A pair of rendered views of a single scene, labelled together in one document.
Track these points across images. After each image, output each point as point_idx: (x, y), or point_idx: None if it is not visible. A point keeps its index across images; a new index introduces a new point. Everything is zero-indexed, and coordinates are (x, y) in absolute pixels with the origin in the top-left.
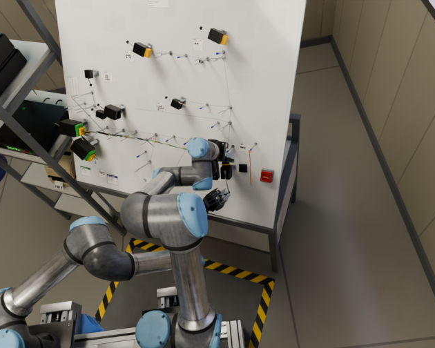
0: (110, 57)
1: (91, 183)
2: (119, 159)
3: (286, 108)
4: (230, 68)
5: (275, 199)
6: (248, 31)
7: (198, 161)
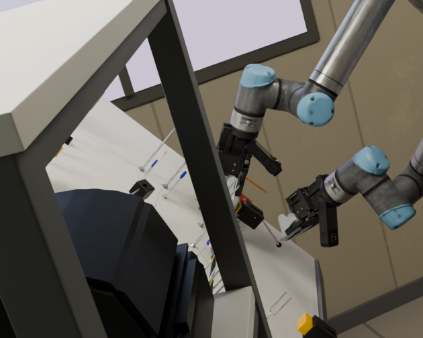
0: None
1: None
2: None
3: (147, 133)
4: (84, 129)
5: (270, 225)
6: None
7: (279, 78)
